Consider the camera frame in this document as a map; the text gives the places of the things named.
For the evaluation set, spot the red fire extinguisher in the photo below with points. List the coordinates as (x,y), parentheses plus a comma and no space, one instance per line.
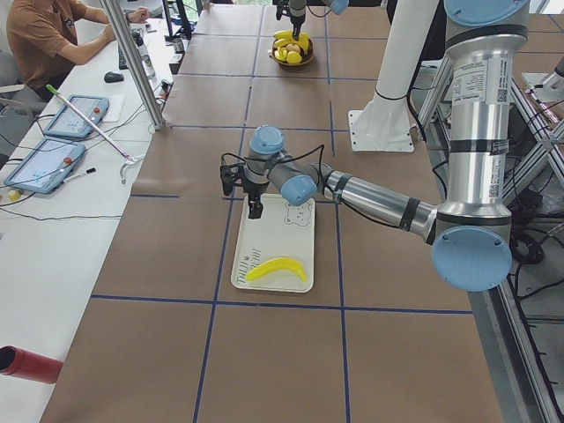
(23,364)

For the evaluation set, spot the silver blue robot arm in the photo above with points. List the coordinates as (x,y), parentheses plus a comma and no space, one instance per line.
(336,6)
(469,232)

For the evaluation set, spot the blue teach pendant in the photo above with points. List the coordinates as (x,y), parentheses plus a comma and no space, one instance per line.
(46,166)
(67,124)

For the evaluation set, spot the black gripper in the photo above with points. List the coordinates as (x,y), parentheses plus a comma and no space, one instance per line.
(296,17)
(253,189)

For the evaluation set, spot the aluminium frame post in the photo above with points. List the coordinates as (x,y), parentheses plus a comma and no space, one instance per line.
(129,48)

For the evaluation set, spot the black computer mouse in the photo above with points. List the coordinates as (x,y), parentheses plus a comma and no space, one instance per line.
(113,77)

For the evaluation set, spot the brown wicker basket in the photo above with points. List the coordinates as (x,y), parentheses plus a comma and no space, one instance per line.
(306,58)

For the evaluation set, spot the yellow lemon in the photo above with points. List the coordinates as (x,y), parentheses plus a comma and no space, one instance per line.
(282,55)

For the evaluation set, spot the steel cup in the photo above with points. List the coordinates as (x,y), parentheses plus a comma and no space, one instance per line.
(178,46)

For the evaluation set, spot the greenish yellow banana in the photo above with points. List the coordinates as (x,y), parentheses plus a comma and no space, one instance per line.
(277,264)

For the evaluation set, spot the seated person brown shirt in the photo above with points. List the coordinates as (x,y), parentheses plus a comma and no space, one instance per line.
(43,39)

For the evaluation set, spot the white bear tray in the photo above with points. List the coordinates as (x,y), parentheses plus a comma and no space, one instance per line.
(283,230)

